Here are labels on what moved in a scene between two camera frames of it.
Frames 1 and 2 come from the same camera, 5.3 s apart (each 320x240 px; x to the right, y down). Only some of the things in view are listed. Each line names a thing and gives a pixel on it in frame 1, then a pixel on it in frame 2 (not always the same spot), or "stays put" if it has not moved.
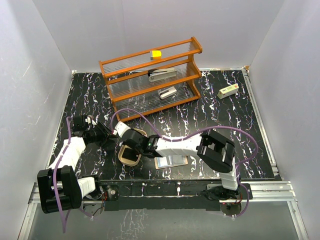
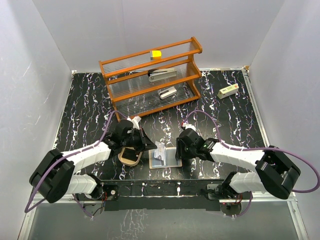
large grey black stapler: [158, 74] stays put
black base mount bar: [175, 195] stays put
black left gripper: [106, 135] → [148, 144]
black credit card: [130, 154] stays put
